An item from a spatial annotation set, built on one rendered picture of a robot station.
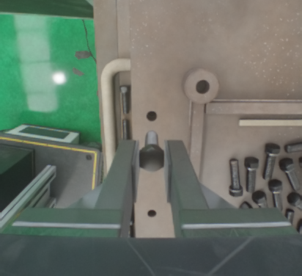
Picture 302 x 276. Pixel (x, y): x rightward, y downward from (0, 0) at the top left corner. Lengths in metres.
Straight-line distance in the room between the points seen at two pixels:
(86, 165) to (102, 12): 1.24
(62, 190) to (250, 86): 1.55
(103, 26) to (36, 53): 1.46
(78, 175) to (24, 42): 1.06
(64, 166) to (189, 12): 1.44
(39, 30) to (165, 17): 1.61
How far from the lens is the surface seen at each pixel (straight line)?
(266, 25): 0.30
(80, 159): 1.54
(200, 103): 0.25
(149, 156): 0.15
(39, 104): 1.88
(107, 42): 0.41
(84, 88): 1.72
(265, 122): 0.31
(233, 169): 0.31
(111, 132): 0.41
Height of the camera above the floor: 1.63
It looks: 74 degrees down
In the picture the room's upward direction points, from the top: 179 degrees counter-clockwise
